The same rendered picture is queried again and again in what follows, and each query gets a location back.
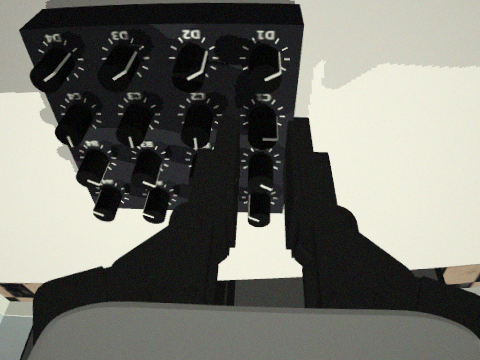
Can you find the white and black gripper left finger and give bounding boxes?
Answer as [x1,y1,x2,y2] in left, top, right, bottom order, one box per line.
[33,115,240,346]

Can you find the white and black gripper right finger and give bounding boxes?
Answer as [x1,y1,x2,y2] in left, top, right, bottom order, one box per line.
[283,117,480,339]

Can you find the black knob box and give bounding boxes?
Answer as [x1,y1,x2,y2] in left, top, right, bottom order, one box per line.
[19,3,304,227]

